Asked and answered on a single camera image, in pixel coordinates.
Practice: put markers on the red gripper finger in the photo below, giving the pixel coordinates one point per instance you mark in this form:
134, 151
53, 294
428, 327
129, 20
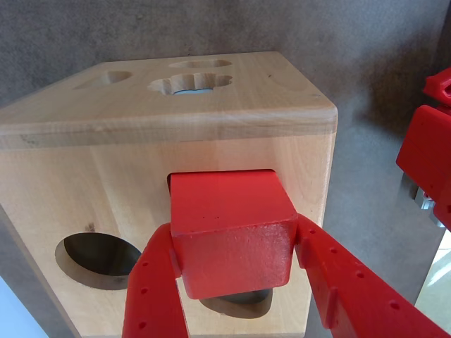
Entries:
352, 299
151, 299

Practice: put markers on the red robot arm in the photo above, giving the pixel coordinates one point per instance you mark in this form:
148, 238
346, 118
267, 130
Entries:
430, 148

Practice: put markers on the red cube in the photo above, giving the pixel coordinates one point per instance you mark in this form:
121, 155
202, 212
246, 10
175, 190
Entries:
229, 246

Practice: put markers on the wooden shape sorter box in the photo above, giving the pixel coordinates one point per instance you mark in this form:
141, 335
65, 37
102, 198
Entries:
105, 169

